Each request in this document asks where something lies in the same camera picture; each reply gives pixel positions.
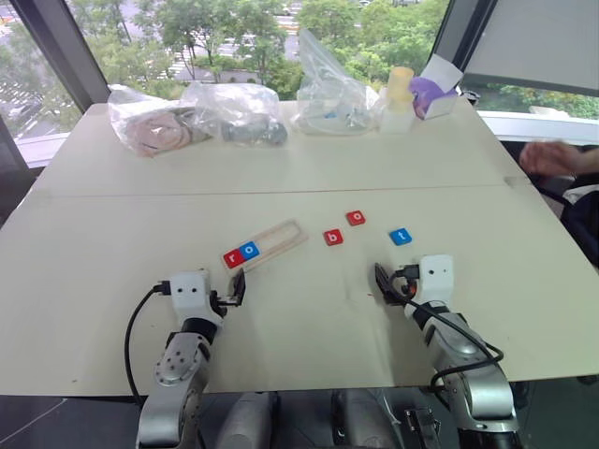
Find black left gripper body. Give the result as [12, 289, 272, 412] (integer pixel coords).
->
[208, 288, 236, 318]

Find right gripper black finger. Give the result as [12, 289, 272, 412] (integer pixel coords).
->
[373, 262, 395, 305]
[379, 264, 403, 305]

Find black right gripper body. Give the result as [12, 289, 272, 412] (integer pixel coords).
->
[391, 271, 420, 306]

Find wooden letter tray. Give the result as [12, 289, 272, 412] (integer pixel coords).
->
[220, 217, 310, 272]

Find grey rounded robot leg shape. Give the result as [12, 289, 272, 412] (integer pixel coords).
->
[215, 391, 278, 449]

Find bystander bare hand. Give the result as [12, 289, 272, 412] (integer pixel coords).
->
[518, 138, 582, 179]

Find clear plastic container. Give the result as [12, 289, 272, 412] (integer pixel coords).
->
[377, 87, 416, 136]

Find plastic bag with grey object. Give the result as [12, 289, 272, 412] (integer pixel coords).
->
[181, 80, 290, 150]

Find plastic bag with pink items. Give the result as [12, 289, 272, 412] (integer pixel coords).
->
[107, 82, 214, 159]

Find bystander dark clothing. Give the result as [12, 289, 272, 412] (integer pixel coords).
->
[533, 171, 599, 268]

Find purple tissue box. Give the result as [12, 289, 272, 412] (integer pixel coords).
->
[408, 52, 465, 123]

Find stacked yellow plastic cups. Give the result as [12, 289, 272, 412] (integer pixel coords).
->
[387, 65, 416, 114]

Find grey roller blind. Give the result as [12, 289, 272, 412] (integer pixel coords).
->
[460, 0, 599, 98]

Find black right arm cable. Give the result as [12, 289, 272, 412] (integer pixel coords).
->
[388, 265, 505, 397]

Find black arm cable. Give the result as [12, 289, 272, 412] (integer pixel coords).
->
[123, 280, 172, 409]
[388, 265, 505, 397]

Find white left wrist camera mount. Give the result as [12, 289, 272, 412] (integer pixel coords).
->
[168, 270, 212, 325]

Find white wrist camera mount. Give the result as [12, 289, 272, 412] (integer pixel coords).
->
[416, 253, 455, 306]
[168, 270, 212, 325]

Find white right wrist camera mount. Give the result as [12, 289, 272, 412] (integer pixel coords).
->
[416, 253, 455, 306]

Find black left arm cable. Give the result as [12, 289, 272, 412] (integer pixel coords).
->
[123, 280, 172, 409]

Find black metal bracket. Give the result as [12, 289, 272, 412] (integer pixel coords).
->
[403, 407, 442, 446]

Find plastic bag with white cables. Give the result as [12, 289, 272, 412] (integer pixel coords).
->
[290, 26, 381, 138]

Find dark window frame post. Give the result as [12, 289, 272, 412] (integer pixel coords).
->
[429, 0, 498, 81]

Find dark window frame pillar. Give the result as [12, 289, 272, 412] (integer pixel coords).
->
[7, 0, 112, 114]

